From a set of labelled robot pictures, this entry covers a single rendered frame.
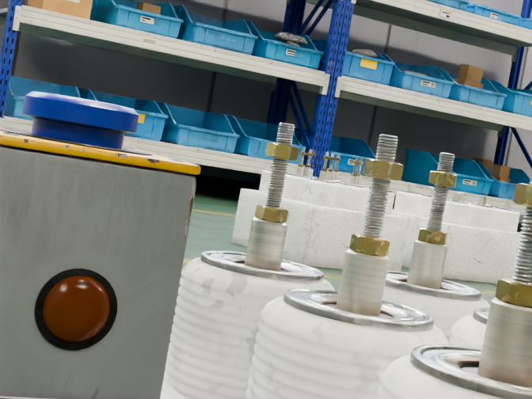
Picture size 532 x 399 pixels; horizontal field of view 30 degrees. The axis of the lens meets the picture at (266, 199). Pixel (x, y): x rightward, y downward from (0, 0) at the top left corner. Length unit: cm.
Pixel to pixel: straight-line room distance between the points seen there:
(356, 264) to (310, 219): 240
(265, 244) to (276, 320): 12
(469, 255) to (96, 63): 307
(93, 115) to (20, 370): 9
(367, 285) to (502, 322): 11
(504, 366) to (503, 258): 305
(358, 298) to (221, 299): 10
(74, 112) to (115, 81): 551
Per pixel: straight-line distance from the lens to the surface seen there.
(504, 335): 39
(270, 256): 59
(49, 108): 34
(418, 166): 638
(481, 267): 338
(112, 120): 34
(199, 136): 527
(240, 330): 56
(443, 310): 62
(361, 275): 49
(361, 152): 602
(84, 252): 33
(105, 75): 583
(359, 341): 46
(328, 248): 294
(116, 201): 33
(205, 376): 57
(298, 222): 293
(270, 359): 48
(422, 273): 65
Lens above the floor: 32
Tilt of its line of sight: 3 degrees down
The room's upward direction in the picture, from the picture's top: 10 degrees clockwise
